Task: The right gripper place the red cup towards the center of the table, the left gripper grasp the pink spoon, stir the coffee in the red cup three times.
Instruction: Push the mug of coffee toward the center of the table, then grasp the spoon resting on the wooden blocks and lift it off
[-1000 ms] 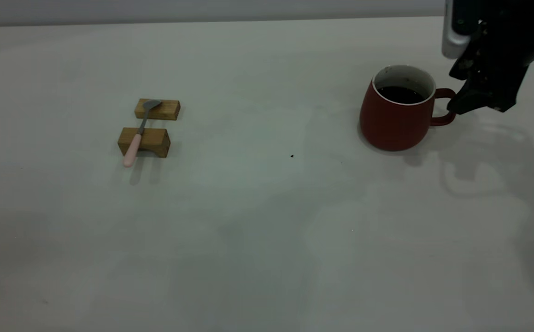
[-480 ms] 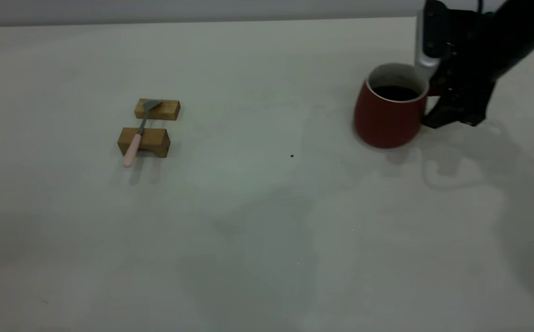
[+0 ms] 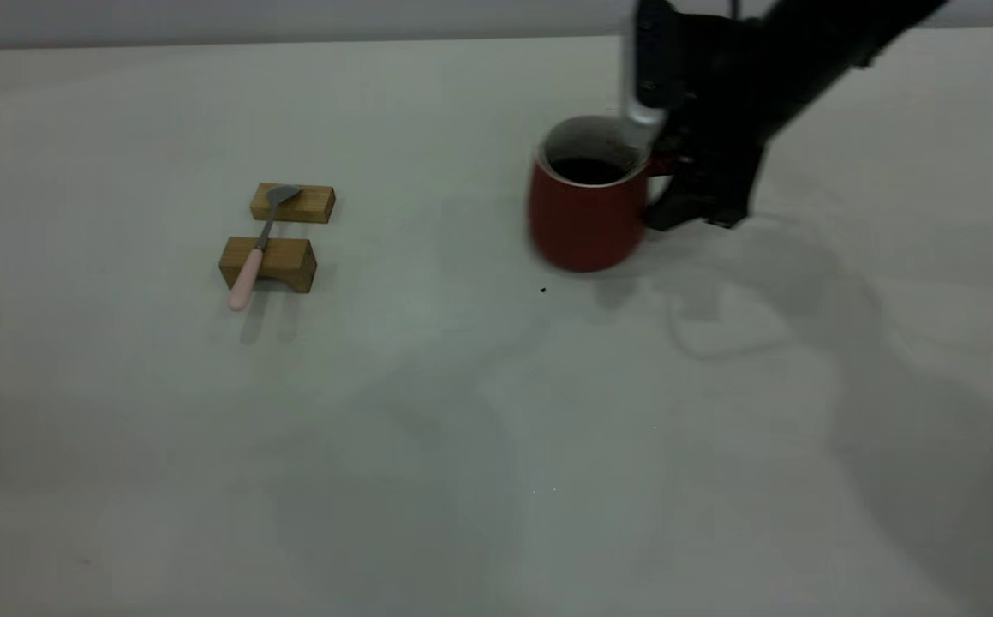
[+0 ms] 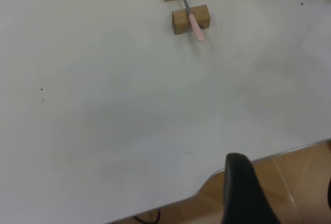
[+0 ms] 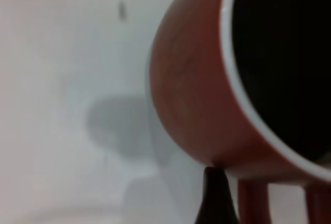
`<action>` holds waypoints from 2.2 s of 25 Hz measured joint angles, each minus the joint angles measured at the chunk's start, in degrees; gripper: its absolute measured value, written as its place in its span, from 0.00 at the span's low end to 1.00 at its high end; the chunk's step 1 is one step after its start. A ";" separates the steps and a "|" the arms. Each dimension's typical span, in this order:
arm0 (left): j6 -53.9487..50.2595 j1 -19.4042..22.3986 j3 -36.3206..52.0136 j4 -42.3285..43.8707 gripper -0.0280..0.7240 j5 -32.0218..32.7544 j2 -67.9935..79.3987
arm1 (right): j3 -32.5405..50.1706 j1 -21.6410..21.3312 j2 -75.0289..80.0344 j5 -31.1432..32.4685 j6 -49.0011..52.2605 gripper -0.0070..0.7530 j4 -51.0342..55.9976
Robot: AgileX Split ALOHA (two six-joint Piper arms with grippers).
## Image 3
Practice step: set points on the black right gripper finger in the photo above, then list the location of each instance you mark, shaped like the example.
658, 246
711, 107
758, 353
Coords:
734, 188
684, 201

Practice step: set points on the red mug with white interior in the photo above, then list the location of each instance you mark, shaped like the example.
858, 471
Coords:
582, 223

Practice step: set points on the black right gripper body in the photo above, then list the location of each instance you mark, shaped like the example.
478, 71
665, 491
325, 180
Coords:
719, 86

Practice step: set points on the arched wooden block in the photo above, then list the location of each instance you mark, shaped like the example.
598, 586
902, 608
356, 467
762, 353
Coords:
286, 257

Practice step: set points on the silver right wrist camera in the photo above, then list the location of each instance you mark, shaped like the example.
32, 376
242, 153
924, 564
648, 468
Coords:
646, 77

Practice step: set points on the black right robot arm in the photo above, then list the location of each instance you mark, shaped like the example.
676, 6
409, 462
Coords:
839, 30

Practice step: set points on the flat rectangular wooden block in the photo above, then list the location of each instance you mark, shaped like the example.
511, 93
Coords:
312, 204

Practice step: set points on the dark coffee liquid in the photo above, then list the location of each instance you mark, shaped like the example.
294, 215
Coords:
586, 170

